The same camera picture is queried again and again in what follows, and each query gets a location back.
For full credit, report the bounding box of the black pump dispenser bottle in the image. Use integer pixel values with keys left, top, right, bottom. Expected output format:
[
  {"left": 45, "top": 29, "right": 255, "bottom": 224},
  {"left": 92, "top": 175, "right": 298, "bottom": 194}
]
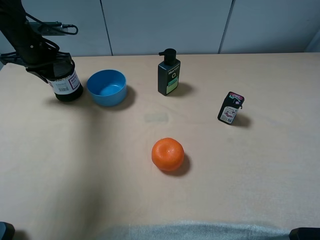
[{"left": 157, "top": 48, "right": 181, "bottom": 96}]

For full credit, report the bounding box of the grey cloth at table edge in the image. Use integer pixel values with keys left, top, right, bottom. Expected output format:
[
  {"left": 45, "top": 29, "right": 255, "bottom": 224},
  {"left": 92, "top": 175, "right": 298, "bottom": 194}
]
[{"left": 98, "top": 220, "right": 291, "bottom": 240}]

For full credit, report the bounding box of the blue plastic bowl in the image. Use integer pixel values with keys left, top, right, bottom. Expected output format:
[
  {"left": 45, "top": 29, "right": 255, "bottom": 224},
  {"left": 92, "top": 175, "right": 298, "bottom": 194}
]
[{"left": 86, "top": 69, "right": 127, "bottom": 107}]

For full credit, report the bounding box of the black mesh pen holder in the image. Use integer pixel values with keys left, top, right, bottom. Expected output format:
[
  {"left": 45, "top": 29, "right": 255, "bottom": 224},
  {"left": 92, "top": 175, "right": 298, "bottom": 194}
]
[{"left": 46, "top": 60, "right": 84, "bottom": 102}]

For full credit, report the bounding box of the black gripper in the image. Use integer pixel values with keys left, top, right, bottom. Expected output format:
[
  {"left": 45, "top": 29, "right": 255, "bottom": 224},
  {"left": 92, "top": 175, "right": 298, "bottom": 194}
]
[{"left": 0, "top": 38, "right": 71, "bottom": 83}]

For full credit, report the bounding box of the small black labelled box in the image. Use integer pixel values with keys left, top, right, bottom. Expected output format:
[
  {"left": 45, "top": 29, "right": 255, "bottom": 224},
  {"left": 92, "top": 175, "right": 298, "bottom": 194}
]
[{"left": 217, "top": 91, "right": 245, "bottom": 125}]

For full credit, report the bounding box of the black right robot base corner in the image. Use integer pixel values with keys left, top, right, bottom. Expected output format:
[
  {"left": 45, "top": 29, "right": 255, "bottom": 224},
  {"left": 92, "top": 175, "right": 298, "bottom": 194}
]
[{"left": 289, "top": 227, "right": 320, "bottom": 240}]

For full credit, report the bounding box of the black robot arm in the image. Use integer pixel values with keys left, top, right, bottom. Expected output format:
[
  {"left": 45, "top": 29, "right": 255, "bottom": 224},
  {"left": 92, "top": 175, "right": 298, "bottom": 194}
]
[{"left": 0, "top": 0, "right": 75, "bottom": 82}]

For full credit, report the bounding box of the orange fruit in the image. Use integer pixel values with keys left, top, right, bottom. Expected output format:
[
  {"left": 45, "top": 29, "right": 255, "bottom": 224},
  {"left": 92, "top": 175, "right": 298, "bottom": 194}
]
[{"left": 151, "top": 137, "right": 185, "bottom": 172}]

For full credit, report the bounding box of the black left robot base corner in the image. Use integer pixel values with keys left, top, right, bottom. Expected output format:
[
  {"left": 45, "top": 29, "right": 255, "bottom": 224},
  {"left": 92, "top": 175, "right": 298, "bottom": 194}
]
[{"left": 0, "top": 221, "right": 15, "bottom": 240}]

